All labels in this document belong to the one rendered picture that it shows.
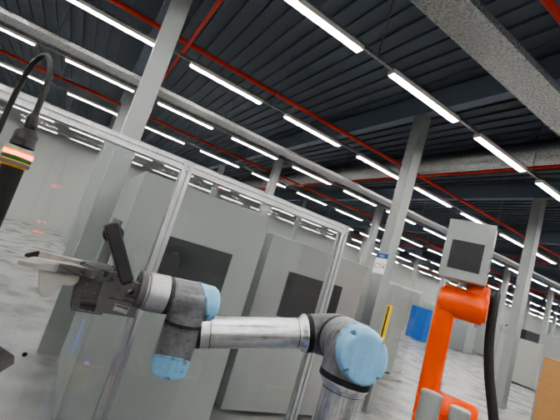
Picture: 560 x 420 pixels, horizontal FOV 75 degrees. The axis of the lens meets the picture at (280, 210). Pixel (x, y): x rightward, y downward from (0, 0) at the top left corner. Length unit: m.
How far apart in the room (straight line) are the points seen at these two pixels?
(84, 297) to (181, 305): 0.17
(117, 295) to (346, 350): 0.47
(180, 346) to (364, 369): 0.38
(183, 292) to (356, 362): 0.38
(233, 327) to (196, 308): 0.17
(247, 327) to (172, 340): 0.21
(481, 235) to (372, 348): 3.46
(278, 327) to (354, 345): 0.21
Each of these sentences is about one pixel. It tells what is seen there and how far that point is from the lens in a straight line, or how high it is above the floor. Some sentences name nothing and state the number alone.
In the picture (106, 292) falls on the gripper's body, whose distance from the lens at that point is 0.74.
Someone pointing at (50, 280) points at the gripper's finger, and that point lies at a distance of 0.72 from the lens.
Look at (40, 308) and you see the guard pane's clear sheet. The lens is 1.51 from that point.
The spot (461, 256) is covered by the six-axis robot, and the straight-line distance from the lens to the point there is 4.20.
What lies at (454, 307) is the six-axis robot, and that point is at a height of 1.87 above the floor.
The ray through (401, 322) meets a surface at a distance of 8.36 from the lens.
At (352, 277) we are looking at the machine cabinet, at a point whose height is 1.88.
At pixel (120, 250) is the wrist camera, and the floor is 1.70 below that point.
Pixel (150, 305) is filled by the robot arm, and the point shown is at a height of 1.62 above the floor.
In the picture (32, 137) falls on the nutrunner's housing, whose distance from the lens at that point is 0.74.
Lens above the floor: 1.77
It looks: 8 degrees up
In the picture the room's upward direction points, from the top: 17 degrees clockwise
